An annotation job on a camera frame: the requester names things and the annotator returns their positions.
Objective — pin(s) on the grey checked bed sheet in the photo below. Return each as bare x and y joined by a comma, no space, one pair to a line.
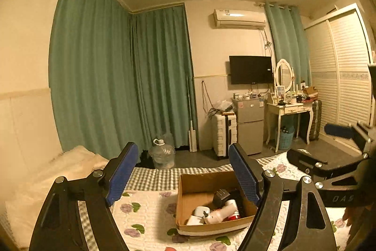
145,214

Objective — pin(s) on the white oval vanity mirror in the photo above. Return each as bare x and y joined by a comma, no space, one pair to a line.
284,75

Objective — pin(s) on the silver mini fridge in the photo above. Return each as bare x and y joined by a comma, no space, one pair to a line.
250,124

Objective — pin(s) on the floral white quilt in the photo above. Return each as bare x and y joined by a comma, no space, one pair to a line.
156,210

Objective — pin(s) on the person's hand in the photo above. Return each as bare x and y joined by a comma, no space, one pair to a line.
352,218

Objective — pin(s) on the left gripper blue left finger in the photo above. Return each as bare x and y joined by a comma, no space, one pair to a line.
118,172

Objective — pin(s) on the white dressing table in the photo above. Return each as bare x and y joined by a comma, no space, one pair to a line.
290,115

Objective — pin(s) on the white spray bottle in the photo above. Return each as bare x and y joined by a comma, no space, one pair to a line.
220,215

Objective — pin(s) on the white louvered wardrobe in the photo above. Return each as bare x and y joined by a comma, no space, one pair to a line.
339,55

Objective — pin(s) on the large clear water jug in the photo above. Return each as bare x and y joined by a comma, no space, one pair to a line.
162,154

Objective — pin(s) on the white suitcase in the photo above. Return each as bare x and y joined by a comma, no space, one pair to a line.
224,132

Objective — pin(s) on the cream pillow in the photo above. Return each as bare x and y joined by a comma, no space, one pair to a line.
24,204

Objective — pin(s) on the white air conditioner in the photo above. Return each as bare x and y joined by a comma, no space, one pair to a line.
239,18

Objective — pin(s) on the black power adapter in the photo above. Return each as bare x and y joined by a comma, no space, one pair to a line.
220,197

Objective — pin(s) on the teal window curtain right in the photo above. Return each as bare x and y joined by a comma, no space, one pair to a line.
289,39

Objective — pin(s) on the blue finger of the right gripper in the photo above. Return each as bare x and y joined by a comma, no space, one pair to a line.
304,160
339,131

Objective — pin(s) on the white bottle red cap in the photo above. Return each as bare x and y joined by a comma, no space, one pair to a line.
234,216

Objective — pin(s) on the blue laundry basket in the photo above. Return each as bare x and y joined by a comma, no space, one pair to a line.
286,137

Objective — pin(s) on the brown cardboard box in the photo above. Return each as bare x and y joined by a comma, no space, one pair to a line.
199,190

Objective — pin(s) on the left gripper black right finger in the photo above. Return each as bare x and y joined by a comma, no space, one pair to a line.
248,173

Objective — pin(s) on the black wall television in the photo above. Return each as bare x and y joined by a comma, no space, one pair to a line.
249,70

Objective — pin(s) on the white mop handle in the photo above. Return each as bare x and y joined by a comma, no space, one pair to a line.
191,132

